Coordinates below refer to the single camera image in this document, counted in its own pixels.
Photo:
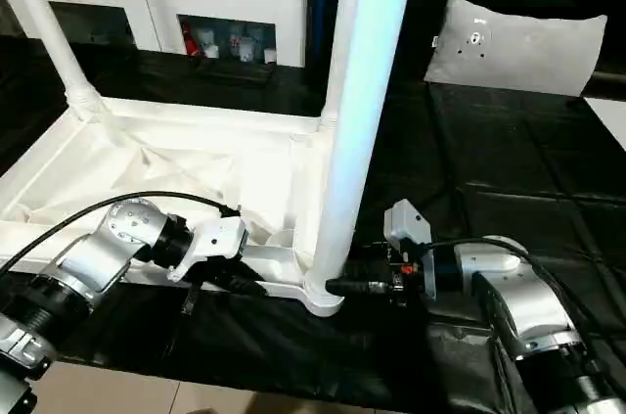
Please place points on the black work mat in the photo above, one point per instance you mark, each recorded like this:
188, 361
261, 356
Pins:
509, 169

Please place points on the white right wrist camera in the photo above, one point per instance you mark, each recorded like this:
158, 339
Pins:
409, 223

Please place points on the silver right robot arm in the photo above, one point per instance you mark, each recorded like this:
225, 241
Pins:
528, 306

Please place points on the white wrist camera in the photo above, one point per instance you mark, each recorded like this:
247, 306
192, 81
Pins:
409, 223
213, 243

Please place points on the white flat sheet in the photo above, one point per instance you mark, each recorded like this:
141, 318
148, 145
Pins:
611, 120

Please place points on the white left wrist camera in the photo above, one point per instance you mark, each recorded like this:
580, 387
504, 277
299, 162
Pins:
213, 243

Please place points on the grey cushion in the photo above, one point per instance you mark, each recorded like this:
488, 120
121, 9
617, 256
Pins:
514, 42

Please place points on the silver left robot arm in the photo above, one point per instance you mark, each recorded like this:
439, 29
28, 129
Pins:
78, 277

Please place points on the white plastic table top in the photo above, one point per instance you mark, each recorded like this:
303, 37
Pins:
156, 160

